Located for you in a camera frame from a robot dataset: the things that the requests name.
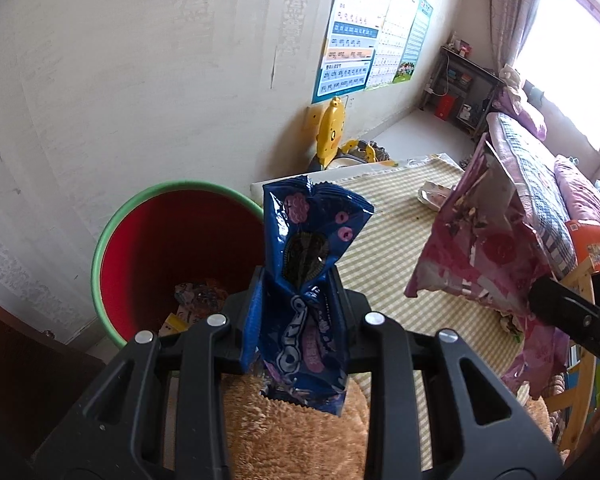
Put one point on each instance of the dark shelf unit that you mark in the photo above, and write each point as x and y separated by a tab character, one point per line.
460	92

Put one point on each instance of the pink flat wrapper on mat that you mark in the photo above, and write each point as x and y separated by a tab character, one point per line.
433	195

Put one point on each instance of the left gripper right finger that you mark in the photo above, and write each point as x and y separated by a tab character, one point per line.
436	410

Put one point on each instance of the white chart poster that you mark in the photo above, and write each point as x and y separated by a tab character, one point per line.
391	41

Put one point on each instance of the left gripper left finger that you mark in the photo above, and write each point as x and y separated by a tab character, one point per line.
156	410

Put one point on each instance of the green edged narrow poster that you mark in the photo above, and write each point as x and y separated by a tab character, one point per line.
415	41

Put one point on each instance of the yellow duck toy chair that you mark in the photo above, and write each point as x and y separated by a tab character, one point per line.
327	123

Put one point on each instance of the orange red box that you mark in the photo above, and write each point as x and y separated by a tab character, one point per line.
585	235

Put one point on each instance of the blue educational wall poster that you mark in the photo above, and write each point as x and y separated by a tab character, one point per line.
349	50

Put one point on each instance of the bed with plaid quilt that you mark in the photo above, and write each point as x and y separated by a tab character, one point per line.
552	190

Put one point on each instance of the dark wooden cabinet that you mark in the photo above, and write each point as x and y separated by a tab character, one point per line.
40	380

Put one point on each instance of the blue oreo wrapper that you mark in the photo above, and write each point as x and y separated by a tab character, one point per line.
303	345

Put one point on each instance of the checkered beige mat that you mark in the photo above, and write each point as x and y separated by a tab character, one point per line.
383	256

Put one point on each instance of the pink snack bag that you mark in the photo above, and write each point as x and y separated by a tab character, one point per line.
481	247

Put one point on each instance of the purple curtain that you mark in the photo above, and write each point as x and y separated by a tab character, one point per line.
510	24

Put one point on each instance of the orange plush cushion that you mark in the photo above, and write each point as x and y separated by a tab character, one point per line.
272	439

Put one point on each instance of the red bin with green rim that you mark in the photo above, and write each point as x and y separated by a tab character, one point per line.
172	233

